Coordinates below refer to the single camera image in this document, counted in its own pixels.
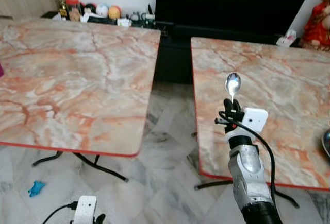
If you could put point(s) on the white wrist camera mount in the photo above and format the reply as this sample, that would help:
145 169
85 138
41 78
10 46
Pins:
253 119
84 208

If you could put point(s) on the marble table with steel plates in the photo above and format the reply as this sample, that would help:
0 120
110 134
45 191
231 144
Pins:
289 100

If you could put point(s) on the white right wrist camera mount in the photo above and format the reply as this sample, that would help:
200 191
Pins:
253 119

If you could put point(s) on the shiny steel spoon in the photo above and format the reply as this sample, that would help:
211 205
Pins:
233 84

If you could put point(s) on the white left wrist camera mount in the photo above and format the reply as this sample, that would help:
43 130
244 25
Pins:
84 208

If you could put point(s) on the small blue floor object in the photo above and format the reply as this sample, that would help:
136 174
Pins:
36 188

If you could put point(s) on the white blue round ornament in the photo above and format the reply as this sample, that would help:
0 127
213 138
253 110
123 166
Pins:
102 10

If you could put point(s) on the white pink tissue packet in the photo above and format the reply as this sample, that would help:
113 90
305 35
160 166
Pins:
286 38

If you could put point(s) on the orange round ornament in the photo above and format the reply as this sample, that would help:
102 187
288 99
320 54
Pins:
115 12

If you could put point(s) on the magenta object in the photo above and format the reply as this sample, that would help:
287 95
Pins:
1 70

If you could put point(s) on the gold trophy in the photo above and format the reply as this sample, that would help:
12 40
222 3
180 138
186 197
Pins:
61 2

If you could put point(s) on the stacked steel plates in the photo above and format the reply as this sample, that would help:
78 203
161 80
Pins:
327 144

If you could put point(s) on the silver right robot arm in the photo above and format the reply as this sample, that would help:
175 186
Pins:
248 167

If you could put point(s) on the small white box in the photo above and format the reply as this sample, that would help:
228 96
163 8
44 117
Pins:
124 22

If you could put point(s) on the red lidded glass jar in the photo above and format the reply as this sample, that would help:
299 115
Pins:
73 9

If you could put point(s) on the large marble folding table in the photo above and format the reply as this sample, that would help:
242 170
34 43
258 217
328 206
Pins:
72 80

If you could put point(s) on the red and gold figurine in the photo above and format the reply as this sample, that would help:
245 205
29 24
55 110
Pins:
317 26

